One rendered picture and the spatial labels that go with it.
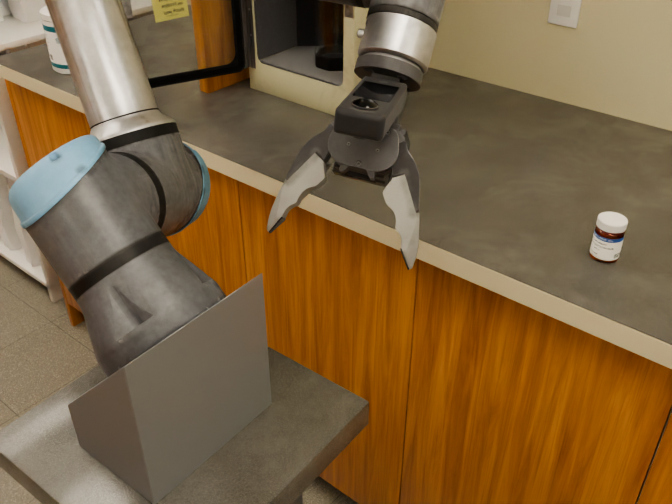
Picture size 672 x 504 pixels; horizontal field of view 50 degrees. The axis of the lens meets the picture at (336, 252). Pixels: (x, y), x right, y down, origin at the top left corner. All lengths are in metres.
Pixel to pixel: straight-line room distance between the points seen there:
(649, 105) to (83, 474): 1.37
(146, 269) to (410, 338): 0.72
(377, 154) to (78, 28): 0.40
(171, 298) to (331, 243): 0.68
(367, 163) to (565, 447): 0.75
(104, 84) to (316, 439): 0.48
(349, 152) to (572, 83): 1.13
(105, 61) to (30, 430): 0.44
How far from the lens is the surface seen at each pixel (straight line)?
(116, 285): 0.75
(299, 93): 1.68
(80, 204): 0.76
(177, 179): 0.88
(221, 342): 0.76
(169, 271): 0.75
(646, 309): 1.12
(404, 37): 0.74
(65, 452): 0.90
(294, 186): 0.72
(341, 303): 1.44
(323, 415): 0.88
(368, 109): 0.64
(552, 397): 1.26
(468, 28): 1.88
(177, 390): 0.75
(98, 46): 0.91
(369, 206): 1.27
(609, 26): 1.73
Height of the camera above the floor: 1.58
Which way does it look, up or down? 34 degrees down
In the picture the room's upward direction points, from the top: straight up
